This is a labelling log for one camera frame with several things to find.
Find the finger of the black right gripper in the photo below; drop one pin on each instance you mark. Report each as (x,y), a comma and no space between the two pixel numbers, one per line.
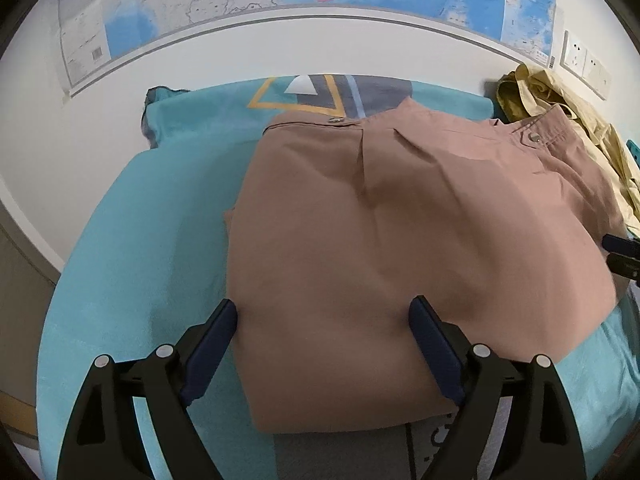
(623,256)

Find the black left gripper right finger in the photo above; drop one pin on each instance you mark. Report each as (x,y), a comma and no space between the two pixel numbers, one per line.
(541,440)

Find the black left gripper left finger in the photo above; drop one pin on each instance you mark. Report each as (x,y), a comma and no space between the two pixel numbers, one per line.
(102,439)

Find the pink jacket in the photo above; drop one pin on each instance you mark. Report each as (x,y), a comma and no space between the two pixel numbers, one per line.
(341,222)

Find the teal plastic basket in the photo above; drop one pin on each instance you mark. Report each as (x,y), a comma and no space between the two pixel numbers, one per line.
(634,150)

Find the grey brown door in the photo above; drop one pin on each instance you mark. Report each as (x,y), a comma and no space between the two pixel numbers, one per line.
(27,285)

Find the cream yellow jacket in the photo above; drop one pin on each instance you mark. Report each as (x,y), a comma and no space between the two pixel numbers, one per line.
(530,91)

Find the teal grey bed sheet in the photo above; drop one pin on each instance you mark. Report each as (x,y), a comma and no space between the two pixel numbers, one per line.
(151,262)

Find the white wall socket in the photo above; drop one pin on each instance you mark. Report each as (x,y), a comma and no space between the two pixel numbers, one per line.
(574,54)

